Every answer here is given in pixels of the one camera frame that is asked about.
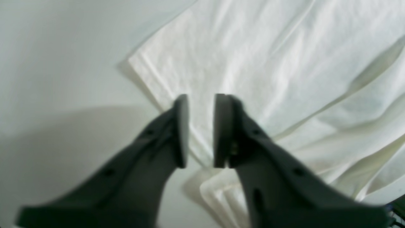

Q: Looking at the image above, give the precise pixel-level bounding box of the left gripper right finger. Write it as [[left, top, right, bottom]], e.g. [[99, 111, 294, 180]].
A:
[[214, 94, 390, 228]]

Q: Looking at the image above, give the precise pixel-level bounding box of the white printed T-shirt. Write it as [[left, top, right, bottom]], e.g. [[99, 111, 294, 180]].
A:
[[128, 0, 405, 228]]

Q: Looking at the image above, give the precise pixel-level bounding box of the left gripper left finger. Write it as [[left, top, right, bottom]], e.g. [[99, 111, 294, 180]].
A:
[[16, 95, 189, 228]]

